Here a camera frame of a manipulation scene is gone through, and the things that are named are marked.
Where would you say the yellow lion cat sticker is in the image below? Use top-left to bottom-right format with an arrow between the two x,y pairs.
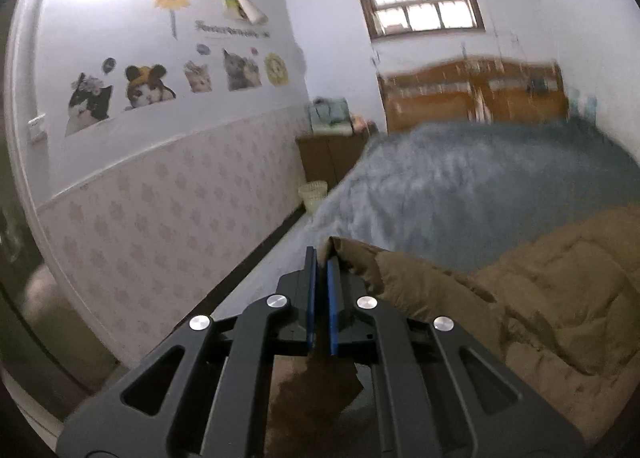
264,53 -> 290,87

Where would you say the black white cat sticker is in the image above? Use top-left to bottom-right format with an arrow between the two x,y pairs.
65,73 -> 113,137

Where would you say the teal checked pillow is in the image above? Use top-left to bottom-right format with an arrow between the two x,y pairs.
568,89 -> 598,123

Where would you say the white wall light switch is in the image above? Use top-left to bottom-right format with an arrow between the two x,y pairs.
27,114 -> 47,144

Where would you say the black device on headboard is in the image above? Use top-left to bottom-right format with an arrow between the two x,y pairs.
527,76 -> 550,96

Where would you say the peeling paper wall poster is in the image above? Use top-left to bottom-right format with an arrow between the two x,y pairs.
222,0 -> 268,26

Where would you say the grey plush bed blanket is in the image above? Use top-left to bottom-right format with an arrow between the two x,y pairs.
213,118 -> 639,319

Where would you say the text line wall sticker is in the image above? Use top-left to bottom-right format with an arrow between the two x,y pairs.
194,20 -> 271,38

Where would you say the small tabby cat sticker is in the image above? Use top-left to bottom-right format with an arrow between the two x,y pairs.
183,61 -> 213,93

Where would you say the bear hat cat sticker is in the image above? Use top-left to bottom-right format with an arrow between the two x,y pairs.
125,64 -> 176,108

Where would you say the brown wooden nightstand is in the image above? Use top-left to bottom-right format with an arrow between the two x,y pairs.
295,129 -> 378,189

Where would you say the white woven waste basket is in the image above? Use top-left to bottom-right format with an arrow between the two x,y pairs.
297,181 -> 329,215

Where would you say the grey cats wall sticker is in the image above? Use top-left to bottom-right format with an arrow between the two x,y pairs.
222,49 -> 262,91

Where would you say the brown wooden headboard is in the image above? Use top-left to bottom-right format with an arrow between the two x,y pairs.
378,56 -> 568,132

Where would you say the brown puffer jacket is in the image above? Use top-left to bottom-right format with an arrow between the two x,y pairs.
263,203 -> 640,458

